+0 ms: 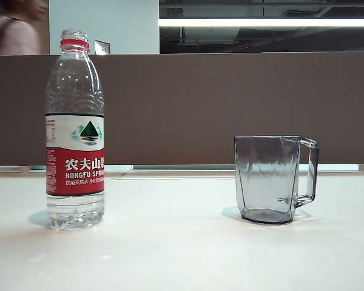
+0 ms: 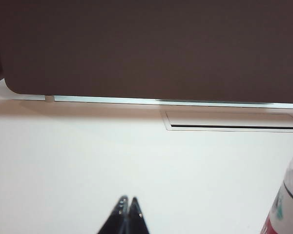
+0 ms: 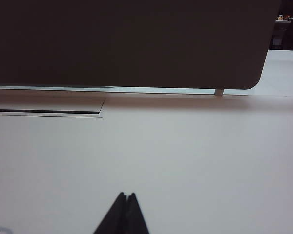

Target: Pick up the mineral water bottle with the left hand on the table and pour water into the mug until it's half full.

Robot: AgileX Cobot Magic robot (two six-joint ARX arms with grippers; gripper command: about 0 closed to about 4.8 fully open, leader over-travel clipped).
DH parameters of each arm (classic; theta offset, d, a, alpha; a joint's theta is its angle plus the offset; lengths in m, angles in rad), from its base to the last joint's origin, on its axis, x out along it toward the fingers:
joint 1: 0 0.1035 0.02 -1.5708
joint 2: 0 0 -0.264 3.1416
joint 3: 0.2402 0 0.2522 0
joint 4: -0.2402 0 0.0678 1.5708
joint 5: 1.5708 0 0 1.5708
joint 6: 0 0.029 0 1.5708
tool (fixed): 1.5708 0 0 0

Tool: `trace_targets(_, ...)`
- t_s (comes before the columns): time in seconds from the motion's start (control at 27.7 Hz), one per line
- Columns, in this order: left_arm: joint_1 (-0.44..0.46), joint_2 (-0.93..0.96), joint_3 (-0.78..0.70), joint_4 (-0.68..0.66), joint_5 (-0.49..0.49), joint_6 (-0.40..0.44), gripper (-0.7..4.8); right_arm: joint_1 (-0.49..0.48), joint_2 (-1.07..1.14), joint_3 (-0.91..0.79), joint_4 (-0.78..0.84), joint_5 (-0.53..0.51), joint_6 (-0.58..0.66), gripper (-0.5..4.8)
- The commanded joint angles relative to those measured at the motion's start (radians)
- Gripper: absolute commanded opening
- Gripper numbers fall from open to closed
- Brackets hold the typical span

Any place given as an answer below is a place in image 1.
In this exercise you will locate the clear red-labelled mineral water bottle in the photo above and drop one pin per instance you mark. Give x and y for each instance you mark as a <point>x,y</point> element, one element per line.
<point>76,169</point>

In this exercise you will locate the person in pink shirt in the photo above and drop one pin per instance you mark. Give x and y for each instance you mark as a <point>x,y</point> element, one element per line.
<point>15,36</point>

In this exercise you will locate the brown desk partition panel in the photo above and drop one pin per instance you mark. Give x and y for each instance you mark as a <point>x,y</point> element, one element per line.
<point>200,106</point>

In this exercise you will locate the small wall switch plate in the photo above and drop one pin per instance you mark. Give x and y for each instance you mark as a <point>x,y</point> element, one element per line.
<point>103,48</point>

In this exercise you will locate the white ceiling light strip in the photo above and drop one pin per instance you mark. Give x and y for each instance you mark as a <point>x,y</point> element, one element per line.
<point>261,22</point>

